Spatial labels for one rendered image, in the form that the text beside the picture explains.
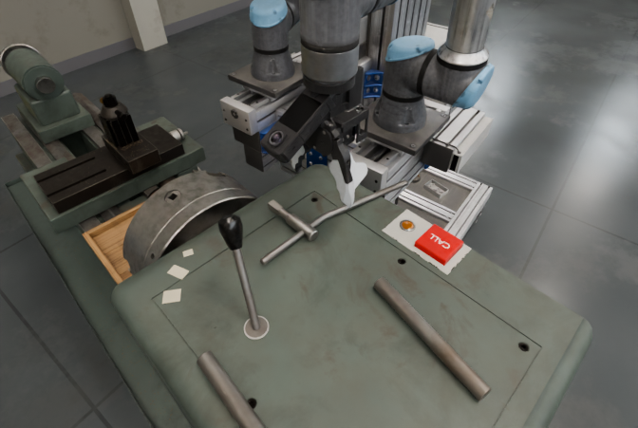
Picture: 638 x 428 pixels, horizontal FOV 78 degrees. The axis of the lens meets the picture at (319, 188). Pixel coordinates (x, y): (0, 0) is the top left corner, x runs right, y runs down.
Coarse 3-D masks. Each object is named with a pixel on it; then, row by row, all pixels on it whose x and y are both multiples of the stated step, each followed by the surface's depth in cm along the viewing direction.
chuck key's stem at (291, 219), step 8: (272, 200) 73; (272, 208) 72; (280, 208) 72; (288, 216) 70; (296, 216) 70; (288, 224) 70; (296, 224) 69; (304, 224) 68; (304, 232) 68; (312, 232) 67; (312, 240) 68
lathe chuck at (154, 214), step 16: (192, 176) 85; (208, 176) 86; (224, 176) 91; (160, 192) 81; (192, 192) 80; (208, 192) 81; (144, 208) 80; (160, 208) 79; (176, 208) 78; (144, 224) 78; (160, 224) 77; (128, 240) 80; (144, 240) 77; (128, 256) 81; (144, 256) 77
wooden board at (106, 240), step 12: (120, 216) 121; (132, 216) 124; (96, 228) 118; (108, 228) 120; (120, 228) 120; (96, 240) 117; (108, 240) 117; (120, 240) 117; (96, 252) 111; (108, 252) 113; (120, 252) 113; (108, 264) 108; (120, 264) 110; (120, 276) 105
